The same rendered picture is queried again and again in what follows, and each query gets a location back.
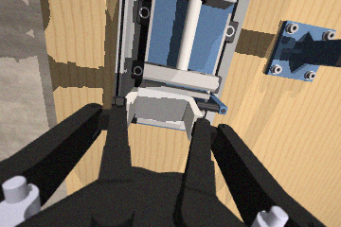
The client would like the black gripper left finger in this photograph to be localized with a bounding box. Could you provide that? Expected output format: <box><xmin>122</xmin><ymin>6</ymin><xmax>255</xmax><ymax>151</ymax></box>
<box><xmin>0</xmin><ymin>87</ymin><xmax>138</xmax><ymax>227</ymax></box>

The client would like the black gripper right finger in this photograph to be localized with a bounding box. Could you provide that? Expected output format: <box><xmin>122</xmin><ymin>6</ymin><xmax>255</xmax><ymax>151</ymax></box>
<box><xmin>176</xmin><ymin>97</ymin><xmax>327</xmax><ymax>227</ymax></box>

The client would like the grey metal block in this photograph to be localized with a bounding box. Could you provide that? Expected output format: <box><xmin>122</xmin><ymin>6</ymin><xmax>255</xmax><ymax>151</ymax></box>
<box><xmin>135</xmin><ymin>82</ymin><xmax>189</xmax><ymax>125</ymax></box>

